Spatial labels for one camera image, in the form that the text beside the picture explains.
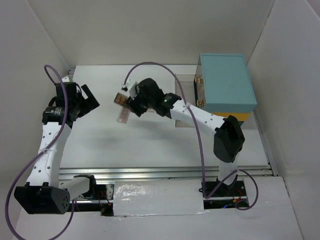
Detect white foam front panel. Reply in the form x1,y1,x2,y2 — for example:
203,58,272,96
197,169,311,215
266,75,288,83
113,179,205,217

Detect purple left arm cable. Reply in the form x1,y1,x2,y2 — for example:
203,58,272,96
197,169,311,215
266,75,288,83
4,64,83,240

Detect teal yellow drawer cabinet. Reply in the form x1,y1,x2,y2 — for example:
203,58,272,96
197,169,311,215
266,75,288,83
193,53,257,125

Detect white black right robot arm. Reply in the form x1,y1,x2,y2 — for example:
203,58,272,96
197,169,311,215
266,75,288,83
122,78,245,196

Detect aluminium table frame rails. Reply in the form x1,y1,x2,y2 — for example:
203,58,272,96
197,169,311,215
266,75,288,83
54,67,278,180

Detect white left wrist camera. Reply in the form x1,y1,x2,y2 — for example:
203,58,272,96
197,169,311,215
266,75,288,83
61,75,72,83

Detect pink eyeshadow palette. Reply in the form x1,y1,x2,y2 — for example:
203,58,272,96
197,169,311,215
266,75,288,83
117,107,131,124

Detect long eyeshadow palette horizontal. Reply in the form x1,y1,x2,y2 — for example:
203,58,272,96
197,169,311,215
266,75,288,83
113,92,129,108

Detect clear lowest wide drawer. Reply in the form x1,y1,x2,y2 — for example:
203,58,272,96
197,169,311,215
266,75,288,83
173,73,201,128

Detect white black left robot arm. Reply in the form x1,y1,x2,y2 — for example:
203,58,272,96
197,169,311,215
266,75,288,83
14,82,100,215

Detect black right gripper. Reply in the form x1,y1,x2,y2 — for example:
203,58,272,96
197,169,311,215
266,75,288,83
125,85,155,116

